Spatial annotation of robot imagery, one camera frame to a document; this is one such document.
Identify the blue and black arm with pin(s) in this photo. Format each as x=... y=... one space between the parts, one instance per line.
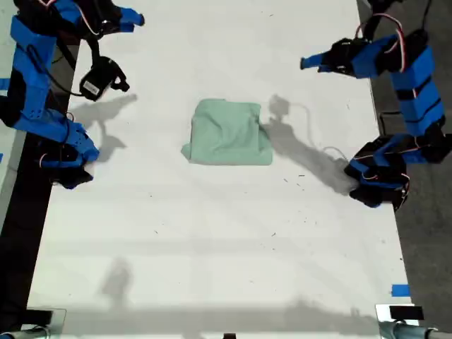
x=416 y=92
x=33 y=74

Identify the grey metal pipe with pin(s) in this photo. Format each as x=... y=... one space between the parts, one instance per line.
x=416 y=332
x=21 y=333

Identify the small black box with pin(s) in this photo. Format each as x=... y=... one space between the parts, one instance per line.
x=39 y=316
x=406 y=313

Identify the small dark box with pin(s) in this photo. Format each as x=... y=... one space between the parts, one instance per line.
x=389 y=123

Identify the blue tape strip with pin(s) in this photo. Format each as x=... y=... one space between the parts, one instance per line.
x=400 y=290
x=3 y=84

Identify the black camera box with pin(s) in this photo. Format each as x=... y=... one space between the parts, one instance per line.
x=100 y=79

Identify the pale green T-shirt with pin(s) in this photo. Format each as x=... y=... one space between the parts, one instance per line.
x=226 y=134

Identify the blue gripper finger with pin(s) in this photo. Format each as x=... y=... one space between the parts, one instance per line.
x=126 y=28
x=333 y=69
x=314 y=61
x=131 y=17

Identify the black camera stalk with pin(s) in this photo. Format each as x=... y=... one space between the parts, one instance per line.
x=94 y=47
x=373 y=19

